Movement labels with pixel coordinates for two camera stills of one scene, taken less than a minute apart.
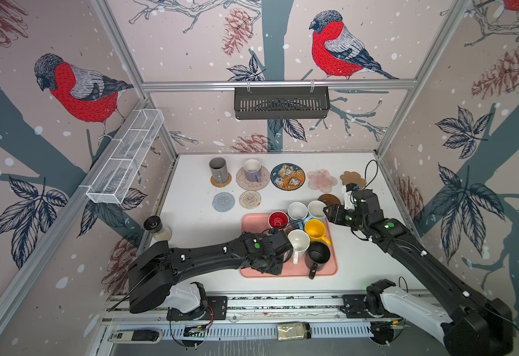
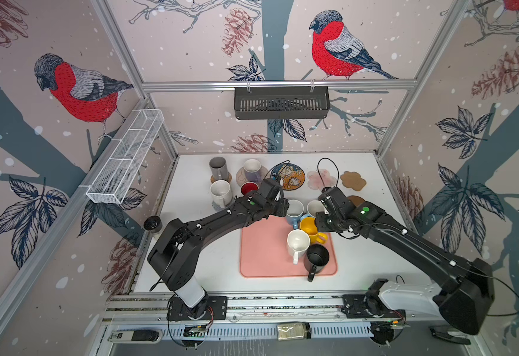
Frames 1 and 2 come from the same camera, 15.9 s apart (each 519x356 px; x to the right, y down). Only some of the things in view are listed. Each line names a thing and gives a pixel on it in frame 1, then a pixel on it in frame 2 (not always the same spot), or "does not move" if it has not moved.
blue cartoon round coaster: x=288 y=176 does not move
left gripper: x=278 y=270 to x=283 y=205
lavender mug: x=252 y=167 does not move
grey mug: x=219 y=170 does not move
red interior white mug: x=278 y=219 to x=248 y=186
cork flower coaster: x=353 y=177 does not move
